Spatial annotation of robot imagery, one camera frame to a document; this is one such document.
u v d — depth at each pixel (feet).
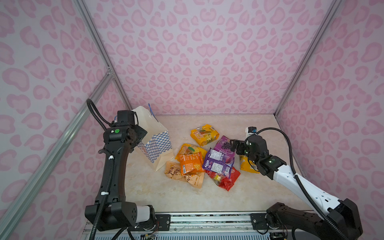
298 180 1.56
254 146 1.93
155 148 2.65
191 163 2.75
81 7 2.24
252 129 2.27
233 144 2.36
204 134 3.30
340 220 1.26
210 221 2.46
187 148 3.09
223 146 3.05
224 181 2.72
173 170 2.78
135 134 1.96
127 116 1.80
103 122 1.99
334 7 2.28
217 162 2.81
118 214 1.27
